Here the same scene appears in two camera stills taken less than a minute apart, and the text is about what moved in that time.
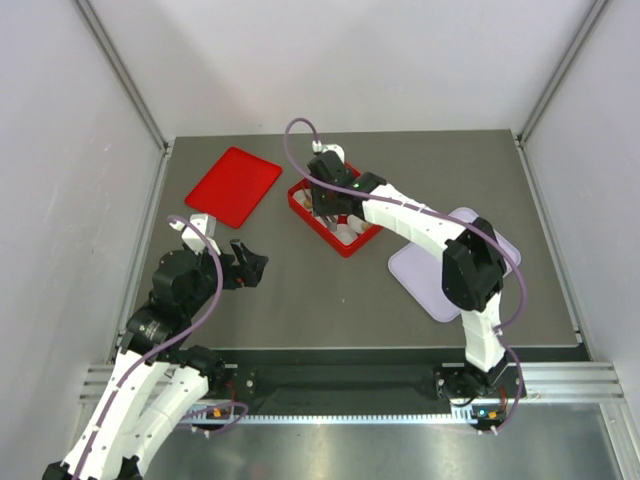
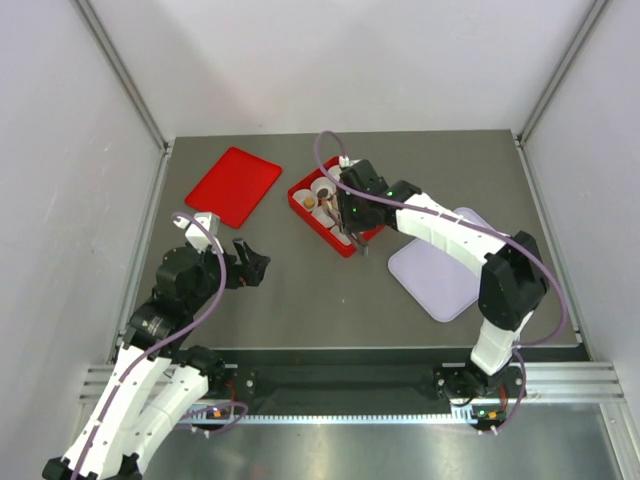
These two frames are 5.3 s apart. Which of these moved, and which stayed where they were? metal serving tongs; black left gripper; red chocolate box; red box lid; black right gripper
Moved: metal serving tongs; black right gripper
Stayed: red box lid; black left gripper; red chocolate box
